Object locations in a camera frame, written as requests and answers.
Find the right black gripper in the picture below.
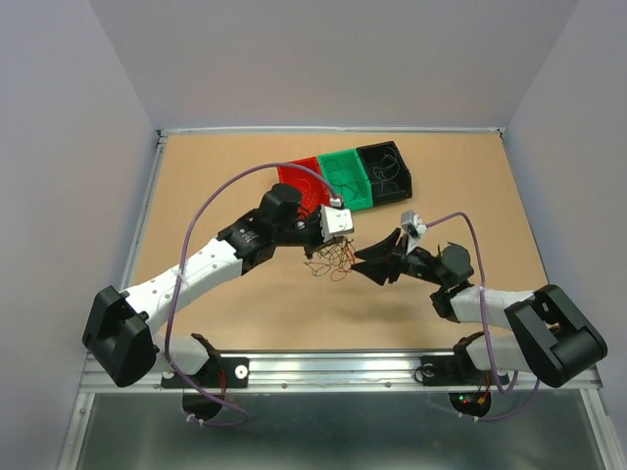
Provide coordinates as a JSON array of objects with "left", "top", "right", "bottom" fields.
[{"left": 350, "top": 226, "right": 447, "bottom": 287}]

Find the orange thin wire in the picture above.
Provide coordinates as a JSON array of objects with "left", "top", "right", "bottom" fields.
[{"left": 296, "top": 176, "right": 327, "bottom": 207}]

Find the thin wire bundle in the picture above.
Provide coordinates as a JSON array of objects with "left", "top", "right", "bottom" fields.
[{"left": 303, "top": 237, "right": 359, "bottom": 284}]

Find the black thin wire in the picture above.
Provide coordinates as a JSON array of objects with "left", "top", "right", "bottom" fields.
[{"left": 327, "top": 159, "right": 366, "bottom": 202}]

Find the grey thin wire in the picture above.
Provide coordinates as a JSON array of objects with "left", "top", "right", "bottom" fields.
[{"left": 369, "top": 151, "right": 408, "bottom": 192}]

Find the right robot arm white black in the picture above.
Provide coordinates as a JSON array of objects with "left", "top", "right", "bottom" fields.
[{"left": 353, "top": 229, "right": 608, "bottom": 388}]

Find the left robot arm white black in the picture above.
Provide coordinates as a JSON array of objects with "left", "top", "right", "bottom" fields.
[{"left": 82, "top": 183, "right": 354, "bottom": 387}]

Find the red plastic bin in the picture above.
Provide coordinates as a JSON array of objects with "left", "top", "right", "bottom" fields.
[{"left": 277, "top": 166, "right": 329, "bottom": 213}]

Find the green plastic bin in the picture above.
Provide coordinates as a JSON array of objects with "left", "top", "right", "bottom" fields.
[{"left": 317, "top": 149, "right": 373, "bottom": 211}]

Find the black plastic bin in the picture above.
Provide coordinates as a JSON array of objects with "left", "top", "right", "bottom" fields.
[{"left": 357, "top": 141, "right": 412, "bottom": 207}]

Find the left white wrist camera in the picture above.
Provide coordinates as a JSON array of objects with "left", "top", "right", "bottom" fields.
[{"left": 320, "top": 206, "right": 355, "bottom": 242}]

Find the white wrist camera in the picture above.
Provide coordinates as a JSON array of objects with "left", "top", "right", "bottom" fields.
[
  {"left": 320, "top": 206, "right": 355, "bottom": 242},
  {"left": 401, "top": 211, "right": 428, "bottom": 255}
]

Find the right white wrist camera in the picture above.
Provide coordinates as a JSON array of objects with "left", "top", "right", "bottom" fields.
[{"left": 401, "top": 211, "right": 428, "bottom": 255}]

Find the aluminium mounting rail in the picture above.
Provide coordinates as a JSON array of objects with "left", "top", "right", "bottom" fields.
[{"left": 79, "top": 350, "right": 603, "bottom": 396}]

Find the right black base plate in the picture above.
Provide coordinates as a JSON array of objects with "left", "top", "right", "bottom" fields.
[{"left": 413, "top": 354, "right": 493, "bottom": 387}]

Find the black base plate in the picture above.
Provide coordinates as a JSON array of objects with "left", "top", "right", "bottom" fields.
[
  {"left": 190, "top": 355, "right": 250, "bottom": 391},
  {"left": 413, "top": 354, "right": 493, "bottom": 387}
]

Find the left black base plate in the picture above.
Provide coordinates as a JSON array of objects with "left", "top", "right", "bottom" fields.
[{"left": 190, "top": 355, "right": 250, "bottom": 391}]

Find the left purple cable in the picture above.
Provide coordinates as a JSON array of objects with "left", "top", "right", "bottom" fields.
[{"left": 164, "top": 162, "right": 344, "bottom": 428}]

